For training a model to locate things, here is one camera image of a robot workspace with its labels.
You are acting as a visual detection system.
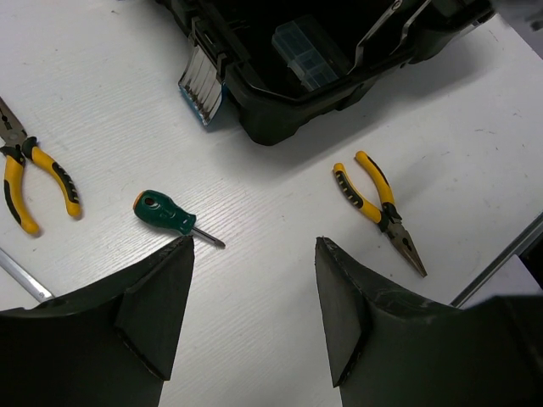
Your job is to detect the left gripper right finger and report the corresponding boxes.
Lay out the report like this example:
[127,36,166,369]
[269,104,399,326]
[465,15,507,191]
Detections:
[315,237,542,406]

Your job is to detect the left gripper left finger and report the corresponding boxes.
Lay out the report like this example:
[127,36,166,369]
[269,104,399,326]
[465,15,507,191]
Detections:
[1,237,194,406]

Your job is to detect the yellow black needle-nose pliers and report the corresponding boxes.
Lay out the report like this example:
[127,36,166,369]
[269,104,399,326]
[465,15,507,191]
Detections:
[333,151,428,278]

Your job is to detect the small silver wrench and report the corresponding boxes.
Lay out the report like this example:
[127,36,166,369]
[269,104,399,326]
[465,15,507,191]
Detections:
[0,249,55,303]

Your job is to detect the black plastic toolbox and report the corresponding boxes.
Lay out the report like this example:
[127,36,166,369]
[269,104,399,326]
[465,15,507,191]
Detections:
[165,0,495,146]

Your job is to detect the green stubby screwdriver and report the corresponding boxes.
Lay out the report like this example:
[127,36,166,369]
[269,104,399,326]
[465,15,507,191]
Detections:
[132,190,226,249]

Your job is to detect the clear plastic organizer box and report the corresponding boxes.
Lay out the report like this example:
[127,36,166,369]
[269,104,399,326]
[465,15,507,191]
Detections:
[271,14,352,92]

